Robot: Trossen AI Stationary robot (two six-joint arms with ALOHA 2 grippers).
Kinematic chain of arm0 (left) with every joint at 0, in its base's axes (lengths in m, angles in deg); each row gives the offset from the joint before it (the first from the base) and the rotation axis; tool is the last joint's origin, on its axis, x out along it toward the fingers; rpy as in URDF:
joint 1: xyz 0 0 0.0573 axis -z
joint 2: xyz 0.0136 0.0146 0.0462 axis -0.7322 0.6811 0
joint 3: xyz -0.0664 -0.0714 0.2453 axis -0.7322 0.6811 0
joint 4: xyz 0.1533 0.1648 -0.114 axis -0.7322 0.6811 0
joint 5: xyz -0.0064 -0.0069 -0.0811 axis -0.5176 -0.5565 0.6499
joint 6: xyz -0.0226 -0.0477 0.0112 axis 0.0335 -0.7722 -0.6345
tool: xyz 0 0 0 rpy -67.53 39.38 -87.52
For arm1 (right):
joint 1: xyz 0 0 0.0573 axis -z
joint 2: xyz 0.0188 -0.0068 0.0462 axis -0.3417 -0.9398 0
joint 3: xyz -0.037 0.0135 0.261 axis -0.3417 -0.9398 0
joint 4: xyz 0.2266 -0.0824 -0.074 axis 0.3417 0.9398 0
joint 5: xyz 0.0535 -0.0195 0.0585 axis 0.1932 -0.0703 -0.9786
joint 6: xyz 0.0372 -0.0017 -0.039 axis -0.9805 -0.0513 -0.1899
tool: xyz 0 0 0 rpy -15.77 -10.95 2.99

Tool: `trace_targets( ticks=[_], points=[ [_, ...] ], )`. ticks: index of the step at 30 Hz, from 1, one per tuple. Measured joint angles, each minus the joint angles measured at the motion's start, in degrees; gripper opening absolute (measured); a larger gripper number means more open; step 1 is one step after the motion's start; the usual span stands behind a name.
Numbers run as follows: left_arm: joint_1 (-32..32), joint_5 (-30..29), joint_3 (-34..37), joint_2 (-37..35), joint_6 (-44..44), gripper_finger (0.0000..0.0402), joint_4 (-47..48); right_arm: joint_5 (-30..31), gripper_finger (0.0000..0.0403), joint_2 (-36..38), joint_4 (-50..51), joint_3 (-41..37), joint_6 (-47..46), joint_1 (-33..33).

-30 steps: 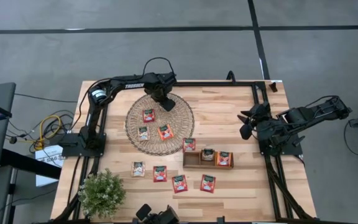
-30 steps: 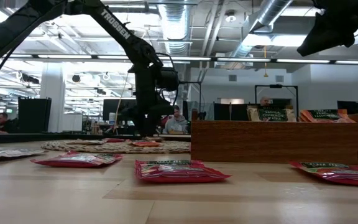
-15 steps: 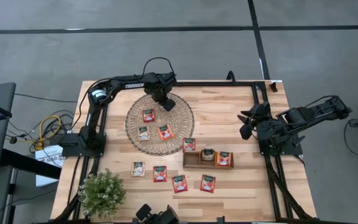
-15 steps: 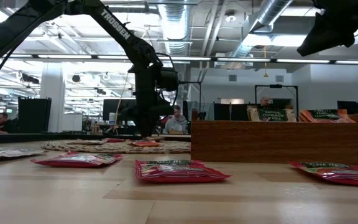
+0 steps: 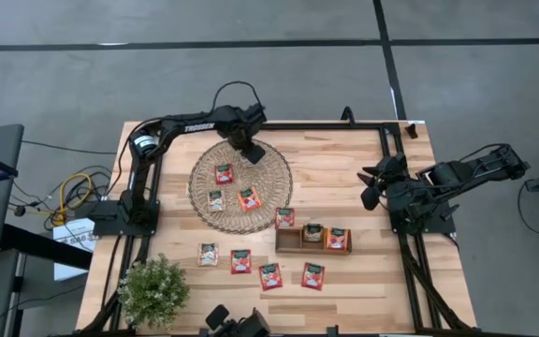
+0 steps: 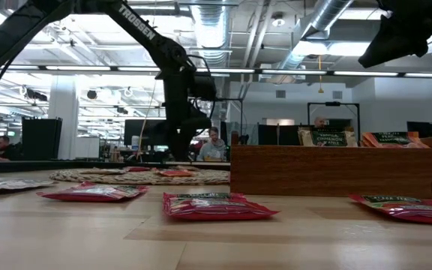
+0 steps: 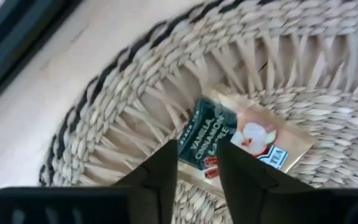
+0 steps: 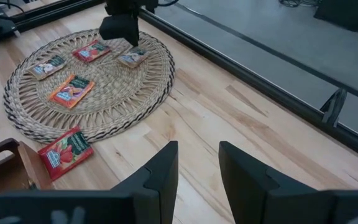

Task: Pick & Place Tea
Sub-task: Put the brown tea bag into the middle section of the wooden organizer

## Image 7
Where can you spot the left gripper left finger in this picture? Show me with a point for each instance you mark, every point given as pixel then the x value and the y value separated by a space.
pixel 154 193

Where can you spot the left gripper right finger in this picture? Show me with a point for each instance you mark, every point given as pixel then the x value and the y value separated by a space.
pixel 244 186

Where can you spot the beige tea packet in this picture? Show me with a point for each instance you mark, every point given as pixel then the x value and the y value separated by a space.
pixel 259 137

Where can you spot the round woven placemat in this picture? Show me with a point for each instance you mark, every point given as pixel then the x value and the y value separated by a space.
pixel 337 140

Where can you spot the black metal table frame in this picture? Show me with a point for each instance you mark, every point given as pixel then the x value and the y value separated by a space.
pixel 5 46

